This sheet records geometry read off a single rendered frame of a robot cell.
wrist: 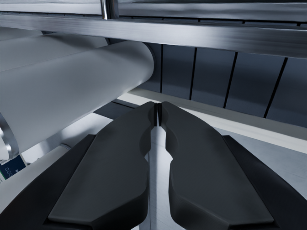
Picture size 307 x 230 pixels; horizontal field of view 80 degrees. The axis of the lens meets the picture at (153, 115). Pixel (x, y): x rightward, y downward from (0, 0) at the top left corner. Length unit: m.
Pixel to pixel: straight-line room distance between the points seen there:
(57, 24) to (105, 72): 0.06
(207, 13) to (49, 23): 0.14
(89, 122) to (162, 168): 0.17
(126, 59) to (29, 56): 0.08
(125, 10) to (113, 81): 0.10
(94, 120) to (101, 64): 0.20
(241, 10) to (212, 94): 0.08
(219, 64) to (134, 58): 0.08
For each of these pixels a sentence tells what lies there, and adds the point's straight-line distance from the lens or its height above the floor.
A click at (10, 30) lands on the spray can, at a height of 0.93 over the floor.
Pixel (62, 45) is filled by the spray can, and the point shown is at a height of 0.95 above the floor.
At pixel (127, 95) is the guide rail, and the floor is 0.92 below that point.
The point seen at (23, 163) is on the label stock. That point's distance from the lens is 0.69.
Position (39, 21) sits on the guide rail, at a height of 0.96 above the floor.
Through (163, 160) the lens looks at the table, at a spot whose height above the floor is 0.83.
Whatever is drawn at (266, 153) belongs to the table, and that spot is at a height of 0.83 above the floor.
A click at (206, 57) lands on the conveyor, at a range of 0.20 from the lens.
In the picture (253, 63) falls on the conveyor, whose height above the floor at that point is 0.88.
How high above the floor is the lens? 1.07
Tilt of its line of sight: 47 degrees down
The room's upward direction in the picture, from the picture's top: 131 degrees counter-clockwise
